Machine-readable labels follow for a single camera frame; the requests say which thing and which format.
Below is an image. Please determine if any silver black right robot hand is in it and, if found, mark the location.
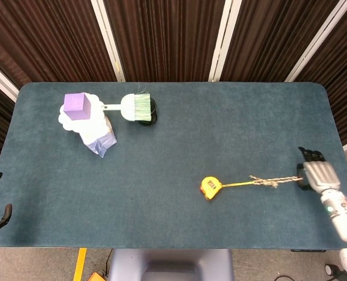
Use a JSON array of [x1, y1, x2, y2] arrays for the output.
[[296, 146, 342, 194]]

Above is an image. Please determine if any braided beige rope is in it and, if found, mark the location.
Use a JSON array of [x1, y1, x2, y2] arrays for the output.
[[249, 174, 304, 189]]

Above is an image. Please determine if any yellow tape measure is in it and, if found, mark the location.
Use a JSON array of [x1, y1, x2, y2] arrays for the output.
[[200, 176, 255, 202]]

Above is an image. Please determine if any yellow strip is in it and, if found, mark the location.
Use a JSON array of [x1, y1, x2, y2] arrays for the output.
[[73, 248, 87, 281]]

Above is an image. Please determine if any white cloud-shaped plate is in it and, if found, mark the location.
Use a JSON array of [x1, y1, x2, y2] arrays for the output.
[[57, 92, 107, 133]]

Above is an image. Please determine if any purple cube block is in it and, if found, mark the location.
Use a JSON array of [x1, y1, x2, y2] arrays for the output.
[[63, 92, 92, 121]]

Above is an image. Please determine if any white hand brush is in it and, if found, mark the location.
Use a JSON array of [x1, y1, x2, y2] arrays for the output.
[[100, 92, 152, 122]]

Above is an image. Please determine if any black mesh pen holder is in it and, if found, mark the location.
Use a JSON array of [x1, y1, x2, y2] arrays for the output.
[[138, 98, 158, 128]]

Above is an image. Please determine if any grey robot torso base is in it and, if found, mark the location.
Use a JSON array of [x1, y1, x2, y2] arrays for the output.
[[108, 248, 234, 281]]

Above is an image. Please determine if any white partition post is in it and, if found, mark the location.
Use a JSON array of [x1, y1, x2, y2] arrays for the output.
[[208, 0, 243, 83], [0, 56, 20, 102], [90, 0, 126, 83], [284, 0, 347, 83]]

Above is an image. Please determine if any black floor cable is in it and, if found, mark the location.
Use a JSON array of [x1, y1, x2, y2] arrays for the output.
[[104, 248, 114, 275]]

